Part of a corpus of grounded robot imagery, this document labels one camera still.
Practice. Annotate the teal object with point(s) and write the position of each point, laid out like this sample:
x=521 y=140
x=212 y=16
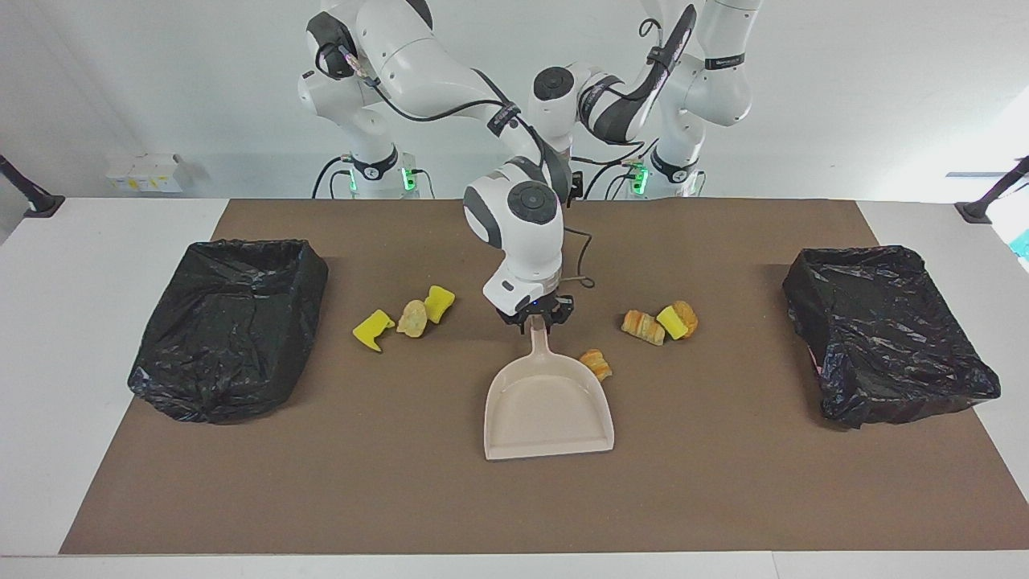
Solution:
x=1022 y=243

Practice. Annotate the black camera stand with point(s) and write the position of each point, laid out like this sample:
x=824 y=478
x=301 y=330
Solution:
x=977 y=211
x=44 y=205

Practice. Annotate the brown round bun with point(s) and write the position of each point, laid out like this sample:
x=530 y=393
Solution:
x=688 y=315

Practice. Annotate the croissant piece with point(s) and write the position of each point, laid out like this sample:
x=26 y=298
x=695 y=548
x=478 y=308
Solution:
x=596 y=363

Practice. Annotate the brown table mat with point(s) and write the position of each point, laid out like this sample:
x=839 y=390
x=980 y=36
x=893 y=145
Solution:
x=482 y=498

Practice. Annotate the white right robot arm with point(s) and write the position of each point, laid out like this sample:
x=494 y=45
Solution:
x=522 y=241

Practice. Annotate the striped orange bread roll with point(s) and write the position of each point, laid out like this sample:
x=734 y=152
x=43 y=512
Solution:
x=643 y=326

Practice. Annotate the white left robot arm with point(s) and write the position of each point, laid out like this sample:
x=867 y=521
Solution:
x=719 y=88

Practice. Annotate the bin with black trash bag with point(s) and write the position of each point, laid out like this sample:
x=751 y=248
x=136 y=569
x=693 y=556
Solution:
x=884 y=338
x=225 y=338

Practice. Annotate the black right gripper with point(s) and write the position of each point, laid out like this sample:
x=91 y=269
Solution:
x=537 y=310

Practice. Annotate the pale round bread lump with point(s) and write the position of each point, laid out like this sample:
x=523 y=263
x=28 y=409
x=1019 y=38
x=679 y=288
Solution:
x=412 y=320

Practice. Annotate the yellow sponge piece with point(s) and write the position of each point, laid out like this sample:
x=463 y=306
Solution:
x=440 y=304
x=674 y=322
x=371 y=328

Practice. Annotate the beige plastic dustpan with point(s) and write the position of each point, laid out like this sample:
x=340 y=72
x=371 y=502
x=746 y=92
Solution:
x=547 y=410

